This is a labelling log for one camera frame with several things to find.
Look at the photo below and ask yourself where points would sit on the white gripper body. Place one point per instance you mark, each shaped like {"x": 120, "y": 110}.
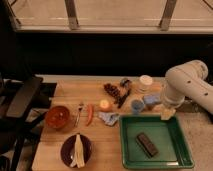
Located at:
{"x": 167, "y": 113}

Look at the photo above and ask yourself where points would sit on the light blue towel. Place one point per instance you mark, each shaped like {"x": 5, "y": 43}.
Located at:
{"x": 109, "y": 119}

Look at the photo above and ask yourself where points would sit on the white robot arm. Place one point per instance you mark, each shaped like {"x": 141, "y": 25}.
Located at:
{"x": 186, "y": 80}

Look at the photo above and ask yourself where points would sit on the dark chocolate bar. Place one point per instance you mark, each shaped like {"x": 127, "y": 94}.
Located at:
{"x": 146, "y": 144}

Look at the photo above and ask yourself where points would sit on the green plastic tray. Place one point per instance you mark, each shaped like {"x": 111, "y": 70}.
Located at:
{"x": 166, "y": 135}

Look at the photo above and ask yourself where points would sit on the black spatula utensil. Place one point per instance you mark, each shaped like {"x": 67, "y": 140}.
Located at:
{"x": 125, "y": 85}

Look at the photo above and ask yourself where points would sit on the dark grape bunch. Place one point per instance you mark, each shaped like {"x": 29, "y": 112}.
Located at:
{"x": 112, "y": 90}

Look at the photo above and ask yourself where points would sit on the small orange fruit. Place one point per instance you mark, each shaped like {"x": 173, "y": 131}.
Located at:
{"x": 105, "y": 105}

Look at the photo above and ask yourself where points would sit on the metal fork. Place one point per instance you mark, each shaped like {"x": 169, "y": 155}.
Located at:
{"x": 80, "y": 107}

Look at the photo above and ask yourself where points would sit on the dark purple plate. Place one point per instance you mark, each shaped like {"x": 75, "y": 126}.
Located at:
{"x": 67, "y": 149}

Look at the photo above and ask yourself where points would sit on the red bowl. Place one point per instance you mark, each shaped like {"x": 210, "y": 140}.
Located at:
{"x": 57, "y": 117}

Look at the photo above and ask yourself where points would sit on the black chair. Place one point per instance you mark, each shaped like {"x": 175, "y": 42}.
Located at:
{"x": 14, "y": 129}

